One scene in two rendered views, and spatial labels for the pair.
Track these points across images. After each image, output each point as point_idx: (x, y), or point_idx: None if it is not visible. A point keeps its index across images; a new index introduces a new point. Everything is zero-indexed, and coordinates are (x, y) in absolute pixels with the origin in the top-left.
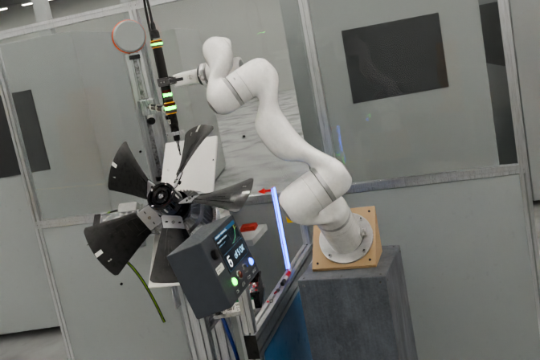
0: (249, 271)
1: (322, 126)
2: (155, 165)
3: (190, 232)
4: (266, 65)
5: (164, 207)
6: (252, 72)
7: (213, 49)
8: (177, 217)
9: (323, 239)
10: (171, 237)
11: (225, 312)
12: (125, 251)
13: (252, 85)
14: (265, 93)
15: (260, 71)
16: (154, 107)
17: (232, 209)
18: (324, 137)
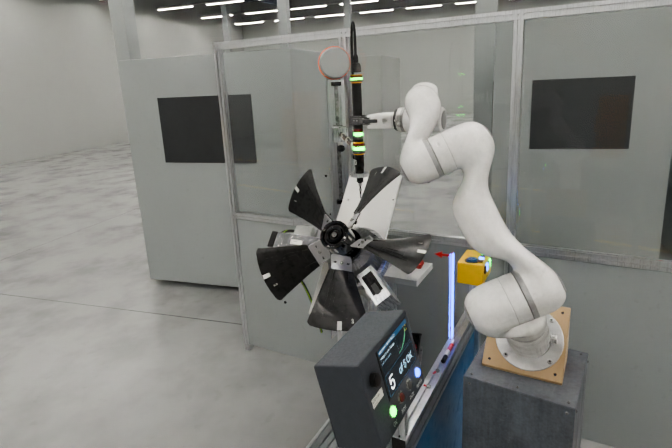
0: (413, 386)
1: (510, 183)
2: (338, 189)
3: (357, 273)
4: (483, 134)
5: (335, 248)
6: (463, 140)
7: (418, 101)
8: (346, 258)
9: None
10: (336, 280)
11: None
12: (291, 279)
13: (460, 156)
14: (475, 169)
15: (474, 140)
16: (345, 138)
17: (404, 269)
18: (509, 194)
